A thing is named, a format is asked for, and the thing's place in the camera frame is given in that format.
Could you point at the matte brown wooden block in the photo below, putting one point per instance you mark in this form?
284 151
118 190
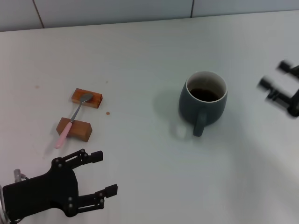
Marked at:
80 130

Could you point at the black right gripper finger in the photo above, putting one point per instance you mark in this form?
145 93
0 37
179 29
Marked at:
275 92
288 67

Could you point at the grey ceramic coffee cup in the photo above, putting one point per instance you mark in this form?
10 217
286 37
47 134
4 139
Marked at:
187 105

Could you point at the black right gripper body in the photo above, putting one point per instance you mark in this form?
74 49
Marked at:
295 105

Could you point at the glossy orange wooden block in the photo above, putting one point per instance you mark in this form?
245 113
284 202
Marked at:
97 99

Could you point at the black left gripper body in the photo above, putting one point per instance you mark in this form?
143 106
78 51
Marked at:
42 193

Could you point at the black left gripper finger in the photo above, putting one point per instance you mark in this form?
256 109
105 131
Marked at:
95 156
109 191

